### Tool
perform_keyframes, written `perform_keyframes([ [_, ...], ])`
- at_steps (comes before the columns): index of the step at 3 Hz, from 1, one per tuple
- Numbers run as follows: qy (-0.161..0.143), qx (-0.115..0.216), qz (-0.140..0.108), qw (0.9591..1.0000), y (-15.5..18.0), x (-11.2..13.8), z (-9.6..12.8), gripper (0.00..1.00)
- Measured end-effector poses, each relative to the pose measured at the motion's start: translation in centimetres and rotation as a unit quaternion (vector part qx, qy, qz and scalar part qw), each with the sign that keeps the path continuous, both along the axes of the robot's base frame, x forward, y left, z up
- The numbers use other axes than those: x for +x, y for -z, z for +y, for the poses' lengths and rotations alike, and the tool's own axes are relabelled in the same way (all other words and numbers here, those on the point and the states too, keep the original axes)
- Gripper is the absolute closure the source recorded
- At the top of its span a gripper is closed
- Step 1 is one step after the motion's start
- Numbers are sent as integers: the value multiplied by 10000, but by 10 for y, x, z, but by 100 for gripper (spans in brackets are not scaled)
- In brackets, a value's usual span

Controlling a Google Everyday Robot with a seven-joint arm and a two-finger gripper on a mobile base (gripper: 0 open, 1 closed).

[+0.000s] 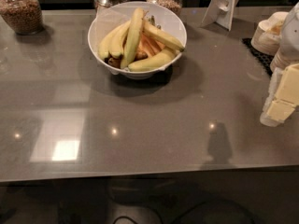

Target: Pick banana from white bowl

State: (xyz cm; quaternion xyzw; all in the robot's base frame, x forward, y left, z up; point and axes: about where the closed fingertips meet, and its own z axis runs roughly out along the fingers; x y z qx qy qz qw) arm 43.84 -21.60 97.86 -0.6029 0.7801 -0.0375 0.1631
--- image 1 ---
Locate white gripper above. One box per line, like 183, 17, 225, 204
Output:
260, 63, 299, 127

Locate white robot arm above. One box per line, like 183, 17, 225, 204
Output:
260, 3, 299, 127

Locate long upright yellow banana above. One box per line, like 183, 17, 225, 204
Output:
121, 7, 145, 69

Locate white bowl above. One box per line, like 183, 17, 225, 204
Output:
88, 2, 187, 79

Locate black rubber mat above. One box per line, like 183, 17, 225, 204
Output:
242, 38, 273, 77

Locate white folded card stand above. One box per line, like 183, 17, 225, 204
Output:
201, 0, 239, 31

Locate orange peeled fruit pieces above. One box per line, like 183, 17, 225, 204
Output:
135, 34, 164, 61

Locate left glass jar of grains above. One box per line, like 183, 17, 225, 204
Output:
0, 0, 43, 35

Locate black floor cable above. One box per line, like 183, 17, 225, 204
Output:
111, 198, 256, 224

